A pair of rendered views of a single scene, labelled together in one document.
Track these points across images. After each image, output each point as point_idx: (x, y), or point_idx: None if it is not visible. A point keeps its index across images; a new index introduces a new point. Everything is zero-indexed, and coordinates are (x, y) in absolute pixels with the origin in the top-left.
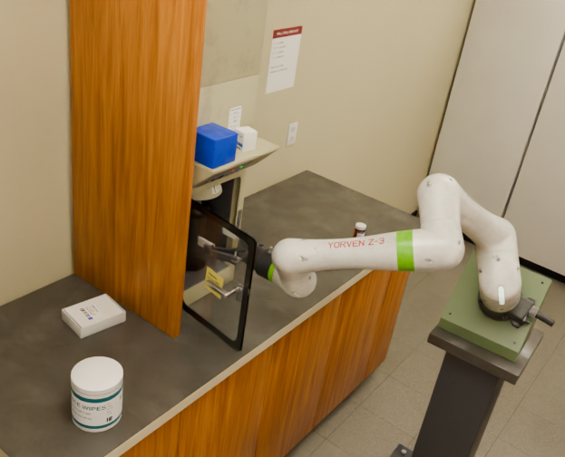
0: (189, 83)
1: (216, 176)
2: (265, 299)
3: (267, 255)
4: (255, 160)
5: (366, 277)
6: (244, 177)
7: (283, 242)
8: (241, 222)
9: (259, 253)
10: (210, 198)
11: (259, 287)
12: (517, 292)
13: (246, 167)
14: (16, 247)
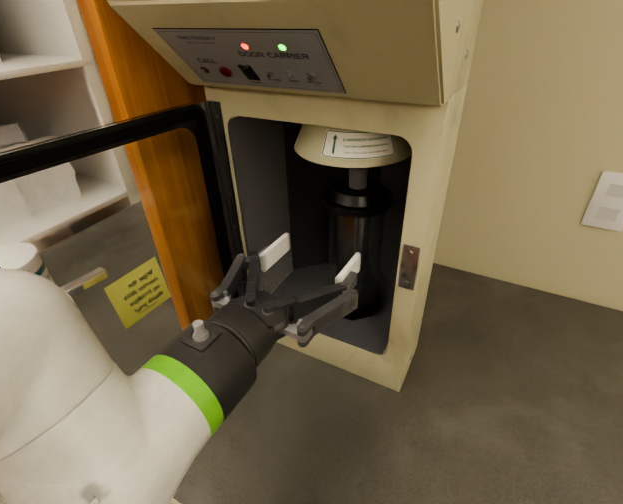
0: None
1: (185, 42)
2: (355, 475)
3: (186, 332)
4: (326, 31)
5: None
6: (427, 150)
7: None
8: None
9: (212, 321)
10: (315, 160)
11: (397, 452)
12: None
13: (377, 90)
14: None
